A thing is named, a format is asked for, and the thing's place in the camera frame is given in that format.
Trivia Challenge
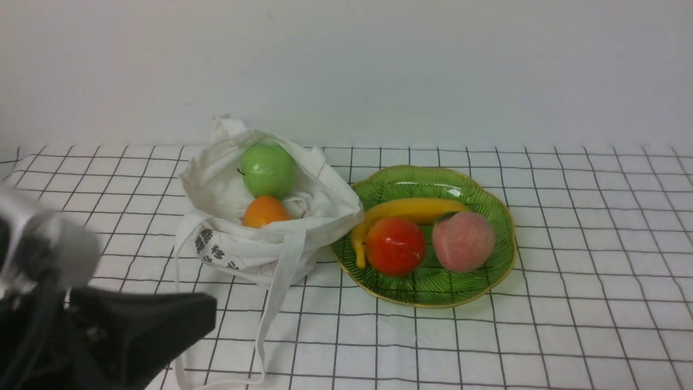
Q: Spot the pink peach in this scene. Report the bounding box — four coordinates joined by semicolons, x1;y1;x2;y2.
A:
432;212;496;274

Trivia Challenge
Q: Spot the green apple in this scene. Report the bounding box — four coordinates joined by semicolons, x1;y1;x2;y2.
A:
239;144;296;198

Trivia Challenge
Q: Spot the orange fruit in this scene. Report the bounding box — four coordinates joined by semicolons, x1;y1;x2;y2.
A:
241;195;292;229

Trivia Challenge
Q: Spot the yellow banana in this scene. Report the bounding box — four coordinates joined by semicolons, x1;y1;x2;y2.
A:
350;198;470;269

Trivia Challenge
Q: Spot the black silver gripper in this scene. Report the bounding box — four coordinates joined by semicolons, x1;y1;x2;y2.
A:
2;187;217;389

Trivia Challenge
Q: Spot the white black grid tablecloth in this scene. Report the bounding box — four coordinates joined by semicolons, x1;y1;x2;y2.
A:
2;145;692;389

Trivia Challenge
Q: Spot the white cloth tote bag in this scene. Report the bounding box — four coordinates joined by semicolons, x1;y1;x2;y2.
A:
172;114;364;389

